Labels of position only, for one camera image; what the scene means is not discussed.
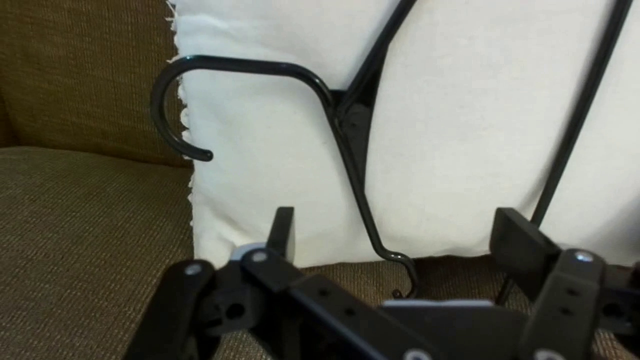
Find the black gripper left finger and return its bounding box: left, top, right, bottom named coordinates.
left=123, top=206, right=437, bottom=360

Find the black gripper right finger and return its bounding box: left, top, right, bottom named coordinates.
left=491, top=206, right=640, bottom=360

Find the black plastic clothes hanger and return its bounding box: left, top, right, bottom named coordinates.
left=148, top=0, right=637, bottom=301

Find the white square pillow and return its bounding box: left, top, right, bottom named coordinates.
left=166, top=0, right=640, bottom=269

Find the brown sofa back cushion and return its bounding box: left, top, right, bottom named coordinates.
left=0, top=0, right=192, bottom=167

